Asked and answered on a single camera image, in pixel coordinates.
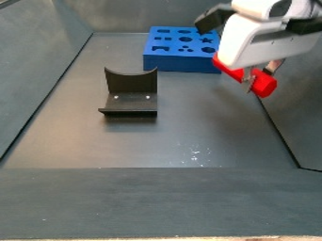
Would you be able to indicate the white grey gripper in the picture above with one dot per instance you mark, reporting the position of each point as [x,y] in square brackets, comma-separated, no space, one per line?
[264,30]

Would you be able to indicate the black curved holder stand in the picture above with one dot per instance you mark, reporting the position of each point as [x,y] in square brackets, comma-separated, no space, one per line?
[133,94]

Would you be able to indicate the blue foam shape-sorting block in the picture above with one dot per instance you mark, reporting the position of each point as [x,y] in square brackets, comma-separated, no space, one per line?
[180,49]

